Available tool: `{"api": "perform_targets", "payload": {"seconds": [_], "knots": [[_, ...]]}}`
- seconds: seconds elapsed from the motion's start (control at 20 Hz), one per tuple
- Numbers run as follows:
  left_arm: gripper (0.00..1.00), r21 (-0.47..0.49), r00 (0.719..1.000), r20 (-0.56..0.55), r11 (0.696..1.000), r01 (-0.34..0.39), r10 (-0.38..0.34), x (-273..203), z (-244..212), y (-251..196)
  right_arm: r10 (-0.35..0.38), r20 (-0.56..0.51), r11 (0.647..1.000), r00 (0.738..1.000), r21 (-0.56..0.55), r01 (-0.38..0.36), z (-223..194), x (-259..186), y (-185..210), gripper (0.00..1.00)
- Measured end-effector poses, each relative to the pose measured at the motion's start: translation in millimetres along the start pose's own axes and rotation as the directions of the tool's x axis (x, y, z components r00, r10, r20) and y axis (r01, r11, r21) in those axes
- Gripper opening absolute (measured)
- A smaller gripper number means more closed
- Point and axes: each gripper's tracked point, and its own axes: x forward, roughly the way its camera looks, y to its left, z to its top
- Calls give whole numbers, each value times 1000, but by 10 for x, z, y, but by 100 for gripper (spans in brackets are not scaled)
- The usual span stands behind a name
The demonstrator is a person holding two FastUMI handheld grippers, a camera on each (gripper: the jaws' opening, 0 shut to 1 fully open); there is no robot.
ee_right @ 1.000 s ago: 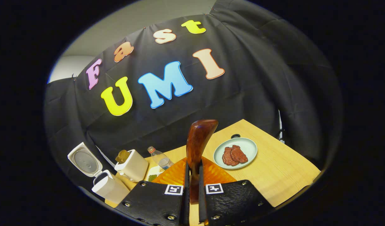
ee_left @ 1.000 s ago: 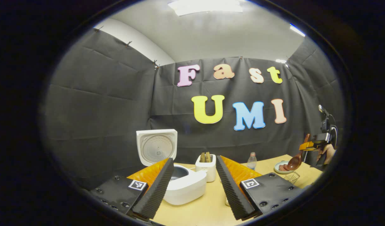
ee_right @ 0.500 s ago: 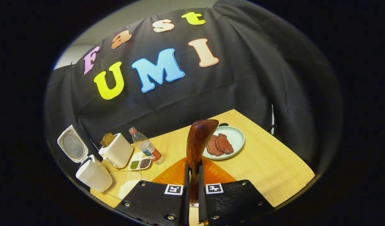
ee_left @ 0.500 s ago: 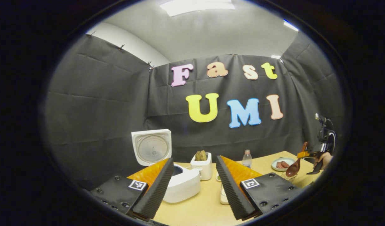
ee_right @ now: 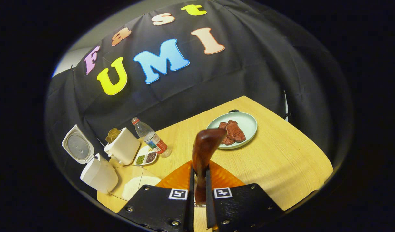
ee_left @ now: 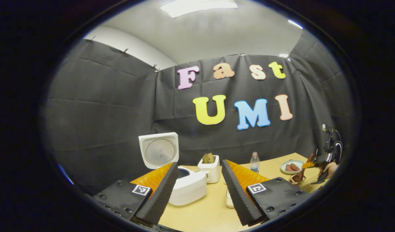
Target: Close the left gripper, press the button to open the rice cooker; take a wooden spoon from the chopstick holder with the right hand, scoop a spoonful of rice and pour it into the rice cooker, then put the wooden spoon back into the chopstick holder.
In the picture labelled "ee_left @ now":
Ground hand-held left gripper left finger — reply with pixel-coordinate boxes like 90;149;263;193
92;161;179;226

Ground pale green plate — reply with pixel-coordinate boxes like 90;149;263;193
280;159;306;175

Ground white rice cooker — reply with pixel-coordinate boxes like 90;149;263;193
138;132;208;207

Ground large ceiling light panel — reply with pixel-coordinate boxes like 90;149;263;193
160;0;238;18

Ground brown wooden spoon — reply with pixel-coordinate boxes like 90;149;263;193
295;153;315;184

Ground white toaster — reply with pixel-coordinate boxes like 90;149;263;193
197;155;221;184

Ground clear plastic bottle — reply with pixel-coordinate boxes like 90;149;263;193
250;151;261;175

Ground small ceiling light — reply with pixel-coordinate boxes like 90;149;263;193
287;19;304;30

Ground black backdrop cloth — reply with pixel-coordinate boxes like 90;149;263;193
43;31;356;195

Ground small white dish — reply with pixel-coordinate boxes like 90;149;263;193
225;188;235;209

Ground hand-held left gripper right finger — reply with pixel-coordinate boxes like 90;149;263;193
221;159;312;226

